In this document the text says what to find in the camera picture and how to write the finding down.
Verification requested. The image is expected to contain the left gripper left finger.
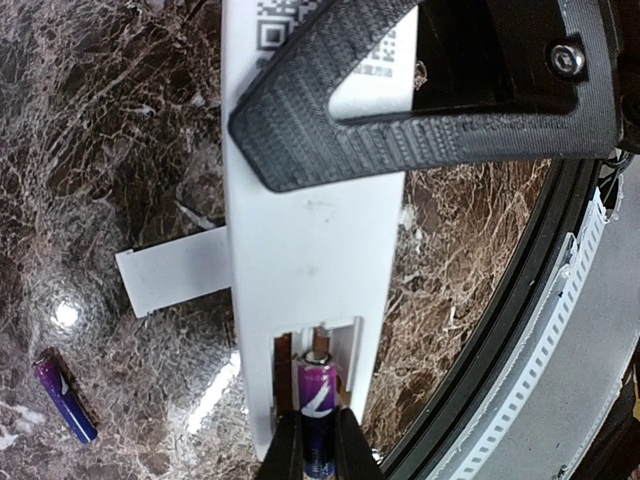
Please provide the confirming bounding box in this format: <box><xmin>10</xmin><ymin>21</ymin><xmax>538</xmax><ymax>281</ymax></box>
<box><xmin>259</xmin><ymin>411</ymin><xmax>304</xmax><ymax>480</ymax></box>

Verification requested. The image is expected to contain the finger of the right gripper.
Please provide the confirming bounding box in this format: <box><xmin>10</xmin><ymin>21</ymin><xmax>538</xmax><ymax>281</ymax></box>
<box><xmin>228</xmin><ymin>1</ymin><xmax>620</xmax><ymax>192</ymax></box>

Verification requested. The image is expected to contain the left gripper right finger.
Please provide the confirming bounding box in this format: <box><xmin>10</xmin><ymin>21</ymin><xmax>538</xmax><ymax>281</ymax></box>
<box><xmin>334</xmin><ymin>408</ymin><xmax>384</xmax><ymax>480</ymax></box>

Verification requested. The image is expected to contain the purple battery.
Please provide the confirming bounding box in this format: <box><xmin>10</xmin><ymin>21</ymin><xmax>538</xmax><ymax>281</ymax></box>
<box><xmin>297</xmin><ymin>350</ymin><xmax>338</xmax><ymax>479</ymax></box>
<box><xmin>33</xmin><ymin>353</ymin><xmax>98</xmax><ymax>444</ymax></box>

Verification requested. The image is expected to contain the white remote control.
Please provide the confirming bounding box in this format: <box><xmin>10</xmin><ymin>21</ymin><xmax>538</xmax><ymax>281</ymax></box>
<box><xmin>221</xmin><ymin>1</ymin><xmax>417</xmax><ymax>460</ymax></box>

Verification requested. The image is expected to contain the white battery cover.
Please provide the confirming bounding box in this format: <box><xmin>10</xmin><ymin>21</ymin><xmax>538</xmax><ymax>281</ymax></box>
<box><xmin>115</xmin><ymin>227</ymin><xmax>232</xmax><ymax>318</ymax></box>

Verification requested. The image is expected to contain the white slotted cable duct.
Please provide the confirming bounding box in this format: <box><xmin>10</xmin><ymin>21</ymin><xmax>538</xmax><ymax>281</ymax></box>
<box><xmin>429</xmin><ymin>189</ymin><xmax>607</xmax><ymax>479</ymax></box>

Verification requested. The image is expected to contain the black front table rail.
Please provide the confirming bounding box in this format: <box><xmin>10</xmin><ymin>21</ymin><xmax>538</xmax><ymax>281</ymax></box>
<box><xmin>381</xmin><ymin>160</ymin><xmax>601</xmax><ymax>479</ymax></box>

